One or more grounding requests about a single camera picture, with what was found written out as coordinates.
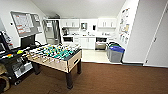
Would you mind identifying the foosball gaming table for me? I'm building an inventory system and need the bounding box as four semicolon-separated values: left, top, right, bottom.
25;42;84;90

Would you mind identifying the white sink base cabinet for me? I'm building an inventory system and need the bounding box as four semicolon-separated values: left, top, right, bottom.
79;36;97;51

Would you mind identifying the white drawer unit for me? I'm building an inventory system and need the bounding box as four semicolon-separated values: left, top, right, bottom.
72;36;81;50

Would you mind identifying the steel paper towel dispenser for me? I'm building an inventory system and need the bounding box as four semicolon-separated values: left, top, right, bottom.
80;22;89;31

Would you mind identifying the black soap dispenser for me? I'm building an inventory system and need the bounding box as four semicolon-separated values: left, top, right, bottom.
91;24;97;32

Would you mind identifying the grey bin blue lid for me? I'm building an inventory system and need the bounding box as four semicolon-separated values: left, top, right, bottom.
107;45;126;64

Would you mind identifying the stainless steel refrigerator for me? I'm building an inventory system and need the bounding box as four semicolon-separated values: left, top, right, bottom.
42;18;62;46

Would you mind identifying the grey notice board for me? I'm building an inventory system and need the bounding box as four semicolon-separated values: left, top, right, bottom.
9;10;44;39

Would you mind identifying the white room door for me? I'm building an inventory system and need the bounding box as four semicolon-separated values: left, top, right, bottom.
143;6;168;68

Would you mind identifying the brown backpack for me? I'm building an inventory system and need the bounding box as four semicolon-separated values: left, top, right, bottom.
0;70;11;94

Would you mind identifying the white wall cabinet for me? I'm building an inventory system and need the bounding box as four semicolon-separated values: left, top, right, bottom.
60;18;81;29
97;17;118;29

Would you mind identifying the large colourful wall poster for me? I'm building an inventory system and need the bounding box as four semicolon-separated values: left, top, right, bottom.
118;7;131;45

